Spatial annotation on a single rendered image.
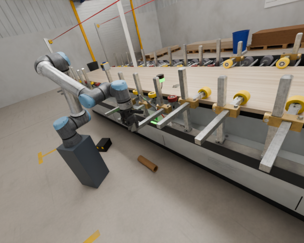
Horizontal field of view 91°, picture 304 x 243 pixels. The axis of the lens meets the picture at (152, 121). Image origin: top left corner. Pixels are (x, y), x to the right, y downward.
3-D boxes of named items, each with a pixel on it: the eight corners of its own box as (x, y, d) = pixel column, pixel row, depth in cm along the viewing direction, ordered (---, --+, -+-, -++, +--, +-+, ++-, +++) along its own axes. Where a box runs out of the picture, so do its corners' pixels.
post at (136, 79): (147, 120, 150) (134, 73, 125) (145, 119, 152) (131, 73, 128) (149, 119, 152) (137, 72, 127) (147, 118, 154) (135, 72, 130)
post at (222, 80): (221, 148, 98) (224, 76, 73) (216, 146, 100) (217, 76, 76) (224, 145, 100) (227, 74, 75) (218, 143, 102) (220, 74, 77)
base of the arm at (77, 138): (72, 148, 146) (67, 141, 141) (60, 147, 154) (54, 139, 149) (86, 136, 160) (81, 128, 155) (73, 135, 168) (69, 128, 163)
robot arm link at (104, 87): (92, 86, 94) (103, 87, 87) (106, 80, 101) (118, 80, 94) (98, 100, 99) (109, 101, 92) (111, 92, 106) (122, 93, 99)
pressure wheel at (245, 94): (243, 91, 87) (230, 96, 94) (249, 102, 87) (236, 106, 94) (247, 87, 90) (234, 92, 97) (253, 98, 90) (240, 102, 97)
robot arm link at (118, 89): (117, 78, 93) (129, 78, 87) (123, 97, 100) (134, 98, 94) (106, 84, 88) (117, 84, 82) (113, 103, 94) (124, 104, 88)
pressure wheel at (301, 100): (280, 107, 78) (295, 116, 75) (294, 96, 71) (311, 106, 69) (283, 102, 81) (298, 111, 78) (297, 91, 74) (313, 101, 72)
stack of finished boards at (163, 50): (178, 47, 929) (178, 44, 920) (150, 58, 815) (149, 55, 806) (170, 48, 984) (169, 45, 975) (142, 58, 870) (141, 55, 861)
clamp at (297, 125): (299, 133, 61) (303, 123, 59) (261, 124, 71) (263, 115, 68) (302, 126, 64) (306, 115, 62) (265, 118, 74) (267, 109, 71)
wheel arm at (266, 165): (270, 174, 49) (272, 166, 47) (257, 168, 51) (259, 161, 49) (300, 106, 74) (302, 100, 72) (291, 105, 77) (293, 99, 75)
